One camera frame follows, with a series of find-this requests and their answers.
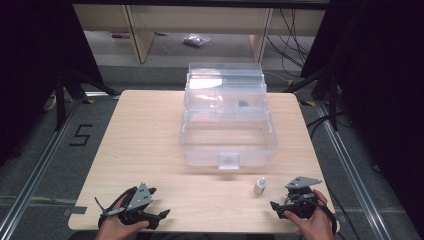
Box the person's left hand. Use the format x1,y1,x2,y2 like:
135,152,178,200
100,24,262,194
95,195,151,240

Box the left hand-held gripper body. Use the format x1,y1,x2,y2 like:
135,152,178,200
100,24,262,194
113,182,162,231

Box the aluminium floor rail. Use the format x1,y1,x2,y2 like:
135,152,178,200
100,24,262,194
0,99,83,240
314,101,392,240

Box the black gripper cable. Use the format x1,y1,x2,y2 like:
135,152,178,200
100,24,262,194
94,196,113,230
316,196,359,240

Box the beige wooden shelf unit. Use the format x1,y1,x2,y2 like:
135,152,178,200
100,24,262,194
73,3,326,65

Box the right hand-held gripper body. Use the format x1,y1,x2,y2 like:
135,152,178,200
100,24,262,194
284,175,323,220

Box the black floor cable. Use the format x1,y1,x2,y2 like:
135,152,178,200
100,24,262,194
305,111,351,139

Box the small white dropper bottle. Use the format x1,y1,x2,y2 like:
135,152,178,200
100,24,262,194
253,176,267,196

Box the clear plastic storage box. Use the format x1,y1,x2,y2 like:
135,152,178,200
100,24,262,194
178,62,279,171

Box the black curtain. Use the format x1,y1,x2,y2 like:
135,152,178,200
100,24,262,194
0,0,105,168
299,0,424,231

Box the bundle of black cables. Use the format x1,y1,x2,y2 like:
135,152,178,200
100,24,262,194
265,8,312,69

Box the clear plastic bag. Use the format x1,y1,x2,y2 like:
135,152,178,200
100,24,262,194
182,33,211,48

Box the person's right hand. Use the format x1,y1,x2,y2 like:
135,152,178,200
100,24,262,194
283,189,335,240

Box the black metal stand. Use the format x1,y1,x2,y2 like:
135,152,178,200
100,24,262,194
54,68,119,132
283,65,342,132

